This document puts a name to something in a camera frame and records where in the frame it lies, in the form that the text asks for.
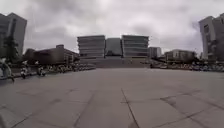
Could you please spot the grey paved plaza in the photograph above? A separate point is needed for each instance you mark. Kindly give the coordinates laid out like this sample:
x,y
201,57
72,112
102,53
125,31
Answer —
x,y
110,90

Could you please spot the row of parked vehicles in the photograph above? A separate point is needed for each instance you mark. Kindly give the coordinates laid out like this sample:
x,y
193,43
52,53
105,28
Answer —
x,y
193,67

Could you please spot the large grey gridded-window building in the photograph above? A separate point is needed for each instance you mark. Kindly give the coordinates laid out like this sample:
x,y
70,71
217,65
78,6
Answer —
x,y
16,30

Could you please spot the tall grey building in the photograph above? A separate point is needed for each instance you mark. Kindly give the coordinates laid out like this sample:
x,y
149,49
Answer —
x,y
213,36

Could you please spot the low dark building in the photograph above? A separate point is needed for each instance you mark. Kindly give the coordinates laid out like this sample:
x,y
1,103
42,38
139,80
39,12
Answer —
x,y
50,55

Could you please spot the small grey building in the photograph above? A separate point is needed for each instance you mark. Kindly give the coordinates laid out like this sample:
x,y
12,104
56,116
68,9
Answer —
x,y
154,52

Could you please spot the wide grey stairway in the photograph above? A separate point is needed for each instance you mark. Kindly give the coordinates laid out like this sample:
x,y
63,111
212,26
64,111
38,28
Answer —
x,y
113,63

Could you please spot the row of parked scooters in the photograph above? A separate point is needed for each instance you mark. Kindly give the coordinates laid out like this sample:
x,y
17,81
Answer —
x,y
41,70

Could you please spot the low pale building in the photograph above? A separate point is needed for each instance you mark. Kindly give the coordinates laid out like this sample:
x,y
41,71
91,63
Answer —
x,y
180,55

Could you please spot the dark tree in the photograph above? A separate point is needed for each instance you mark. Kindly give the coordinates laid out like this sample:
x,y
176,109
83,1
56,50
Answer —
x,y
10,48

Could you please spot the twin-block grey building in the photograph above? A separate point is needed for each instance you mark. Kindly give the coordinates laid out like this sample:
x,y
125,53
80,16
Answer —
x,y
91,46

